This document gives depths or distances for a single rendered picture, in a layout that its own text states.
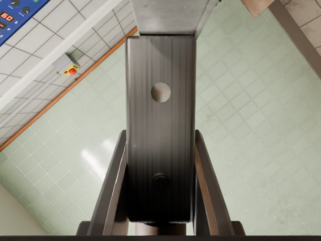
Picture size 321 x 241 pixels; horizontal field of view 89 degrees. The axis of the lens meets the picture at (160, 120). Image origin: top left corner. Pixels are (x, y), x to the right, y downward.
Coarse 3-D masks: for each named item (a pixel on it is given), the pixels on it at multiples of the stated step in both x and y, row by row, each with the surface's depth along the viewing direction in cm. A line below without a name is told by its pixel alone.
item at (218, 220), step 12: (204, 144) 9; (204, 156) 8; (204, 168) 8; (204, 180) 7; (216, 180) 7; (204, 192) 7; (216, 192) 7; (204, 204) 6; (216, 204) 6; (204, 216) 6; (216, 216) 6; (228, 216) 6; (204, 228) 6; (216, 228) 6; (228, 228) 6; (240, 228) 6
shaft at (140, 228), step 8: (136, 224) 9; (144, 224) 8; (176, 224) 8; (184, 224) 9; (136, 232) 9; (144, 232) 8; (152, 232) 8; (160, 232) 8; (168, 232) 8; (176, 232) 8; (184, 232) 9
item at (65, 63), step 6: (66, 54) 93; (60, 60) 92; (66, 60) 92; (72, 60) 94; (54, 66) 93; (60, 66) 93; (66, 66) 93; (72, 66) 95; (78, 66) 100; (60, 72) 93
